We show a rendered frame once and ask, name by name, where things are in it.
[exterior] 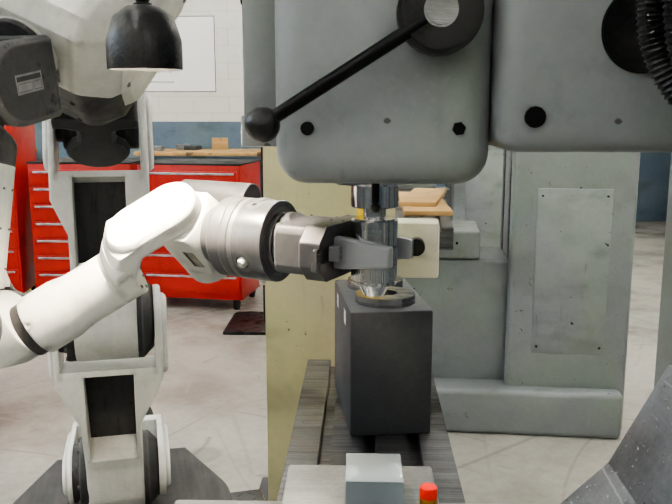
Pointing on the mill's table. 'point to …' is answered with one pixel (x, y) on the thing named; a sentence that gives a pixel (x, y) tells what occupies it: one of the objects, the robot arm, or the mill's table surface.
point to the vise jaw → (315, 484)
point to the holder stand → (383, 359)
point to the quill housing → (379, 99)
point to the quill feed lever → (414, 27)
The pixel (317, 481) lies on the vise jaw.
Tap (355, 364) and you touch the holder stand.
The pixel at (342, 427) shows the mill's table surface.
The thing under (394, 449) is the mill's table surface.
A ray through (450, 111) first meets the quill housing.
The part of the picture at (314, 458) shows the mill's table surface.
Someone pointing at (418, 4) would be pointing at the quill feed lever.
